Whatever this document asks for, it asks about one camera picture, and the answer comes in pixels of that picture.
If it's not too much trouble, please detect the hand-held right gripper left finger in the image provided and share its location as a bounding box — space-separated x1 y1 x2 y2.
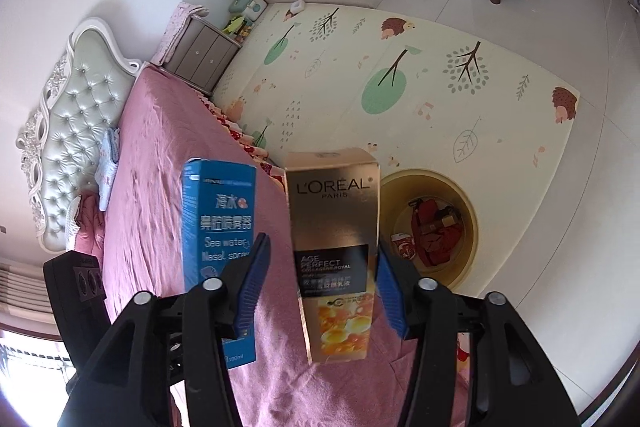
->
60 232 273 427

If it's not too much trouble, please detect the folded pink quilt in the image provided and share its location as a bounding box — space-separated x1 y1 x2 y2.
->
75 194 107 260

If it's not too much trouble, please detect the bed with pink sheet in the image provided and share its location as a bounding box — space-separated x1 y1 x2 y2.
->
75 69 421 427

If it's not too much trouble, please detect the pink patterned cloth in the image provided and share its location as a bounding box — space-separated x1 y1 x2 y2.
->
149 1 211 66

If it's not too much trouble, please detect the beige curtain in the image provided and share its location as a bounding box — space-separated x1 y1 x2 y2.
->
0 257 68 338

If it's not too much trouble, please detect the blue carton box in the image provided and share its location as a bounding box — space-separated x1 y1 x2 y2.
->
180 158 258 365

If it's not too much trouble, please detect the folded light blue blanket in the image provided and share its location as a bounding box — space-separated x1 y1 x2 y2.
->
96 127 122 212

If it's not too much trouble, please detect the green and white storage box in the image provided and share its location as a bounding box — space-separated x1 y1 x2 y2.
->
227 0 266 22

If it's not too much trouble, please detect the red zipper pouch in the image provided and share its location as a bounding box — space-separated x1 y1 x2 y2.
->
410 199 465 265

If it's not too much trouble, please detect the grey nightstand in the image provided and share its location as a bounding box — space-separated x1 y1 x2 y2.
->
165 14 242 94

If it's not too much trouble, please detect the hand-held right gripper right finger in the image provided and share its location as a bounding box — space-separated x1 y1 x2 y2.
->
376 244 583 427

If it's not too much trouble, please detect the cream tree print play mat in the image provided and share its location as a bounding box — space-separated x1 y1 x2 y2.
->
210 1 582 308

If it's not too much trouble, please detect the tufted grey headboard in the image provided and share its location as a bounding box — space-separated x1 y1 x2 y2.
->
15 18 141 253

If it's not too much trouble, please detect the gold carton box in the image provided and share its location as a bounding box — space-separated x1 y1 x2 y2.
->
284 148 382 365

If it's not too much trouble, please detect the yellow round basin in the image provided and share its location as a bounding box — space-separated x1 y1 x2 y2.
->
377 169 493 294

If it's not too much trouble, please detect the red and white wrapper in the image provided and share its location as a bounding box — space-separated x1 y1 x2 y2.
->
391 233 416 261

